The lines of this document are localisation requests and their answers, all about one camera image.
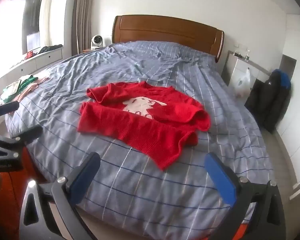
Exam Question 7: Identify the white plastic bag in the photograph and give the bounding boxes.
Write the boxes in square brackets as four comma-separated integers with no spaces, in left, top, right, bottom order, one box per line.
[234,68,251,98]

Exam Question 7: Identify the red knit sweater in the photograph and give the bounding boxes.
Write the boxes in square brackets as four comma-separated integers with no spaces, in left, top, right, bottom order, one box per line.
[77,81,211,170]

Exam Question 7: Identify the white round fan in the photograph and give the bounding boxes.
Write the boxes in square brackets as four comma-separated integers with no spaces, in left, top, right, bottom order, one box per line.
[90,35,104,50]

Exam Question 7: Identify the red item on cabinet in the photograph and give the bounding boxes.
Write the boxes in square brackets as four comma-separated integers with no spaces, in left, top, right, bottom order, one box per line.
[25,51,36,60]

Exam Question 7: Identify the white nightstand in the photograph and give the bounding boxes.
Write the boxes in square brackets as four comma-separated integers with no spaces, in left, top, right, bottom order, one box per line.
[221,51,270,89]

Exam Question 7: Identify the wooden headboard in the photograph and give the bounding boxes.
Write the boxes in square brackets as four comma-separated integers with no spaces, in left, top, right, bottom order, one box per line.
[111,15,224,62]

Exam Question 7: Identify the beige curtain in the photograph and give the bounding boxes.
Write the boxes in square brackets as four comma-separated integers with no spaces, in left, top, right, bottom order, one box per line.
[71,0,93,55]

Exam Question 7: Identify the black and blue jacket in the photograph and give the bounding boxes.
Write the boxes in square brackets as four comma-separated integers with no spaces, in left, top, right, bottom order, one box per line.
[245,69,291,133]

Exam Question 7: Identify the dark clothes on cabinet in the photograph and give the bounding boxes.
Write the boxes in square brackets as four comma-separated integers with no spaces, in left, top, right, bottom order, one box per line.
[38,44,63,54]

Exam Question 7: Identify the green garment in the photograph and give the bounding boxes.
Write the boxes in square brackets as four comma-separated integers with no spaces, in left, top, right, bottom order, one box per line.
[0,75,38,103]

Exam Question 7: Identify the white drawer cabinet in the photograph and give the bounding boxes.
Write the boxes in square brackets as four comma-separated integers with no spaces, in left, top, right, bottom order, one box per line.
[0,47,63,96]

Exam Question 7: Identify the pink striped garment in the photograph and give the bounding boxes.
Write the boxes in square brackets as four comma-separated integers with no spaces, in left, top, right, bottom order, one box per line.
[13,77,49,102]

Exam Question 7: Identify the blue plaid bed cover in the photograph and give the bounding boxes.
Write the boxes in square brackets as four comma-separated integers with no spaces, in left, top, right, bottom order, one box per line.
[5,41,273,239]

